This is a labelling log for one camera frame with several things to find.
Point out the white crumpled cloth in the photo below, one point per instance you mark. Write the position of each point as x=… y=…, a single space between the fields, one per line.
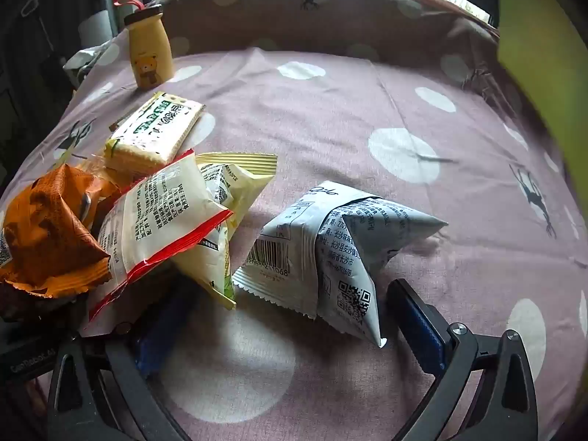
x=85 y=57

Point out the pink dotted blanket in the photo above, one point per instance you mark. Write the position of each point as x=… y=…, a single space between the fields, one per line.
x=321 y=115

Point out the grey white snack packet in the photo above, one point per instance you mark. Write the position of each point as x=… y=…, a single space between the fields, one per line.
x=312 y=257

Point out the green white cracker packet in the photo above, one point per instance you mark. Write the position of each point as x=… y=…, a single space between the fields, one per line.
x=151 y=128

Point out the yellow bear bottle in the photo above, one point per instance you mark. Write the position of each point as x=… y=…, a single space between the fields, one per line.
x=149 y=50

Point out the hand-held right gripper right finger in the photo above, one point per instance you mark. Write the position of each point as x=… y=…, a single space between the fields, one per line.
x=422 y=326

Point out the yellow green snack packet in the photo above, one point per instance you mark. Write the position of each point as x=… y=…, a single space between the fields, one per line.
x=239 y=179

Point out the green cardboard box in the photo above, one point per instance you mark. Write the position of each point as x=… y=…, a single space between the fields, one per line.
x=542 y=55

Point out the white rounded object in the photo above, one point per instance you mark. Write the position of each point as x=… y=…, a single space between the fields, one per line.
x=94 y=27

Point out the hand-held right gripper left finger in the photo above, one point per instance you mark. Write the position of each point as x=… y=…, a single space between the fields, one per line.
x=154 y=349

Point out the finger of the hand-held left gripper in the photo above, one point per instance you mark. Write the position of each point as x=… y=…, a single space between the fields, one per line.
x=87 y=206

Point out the orange snack packet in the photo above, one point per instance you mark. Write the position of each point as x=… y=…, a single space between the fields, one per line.
x=41 y=239

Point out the red-trimmed snack packet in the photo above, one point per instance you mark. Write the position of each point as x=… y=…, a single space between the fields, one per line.
x=156 y=220

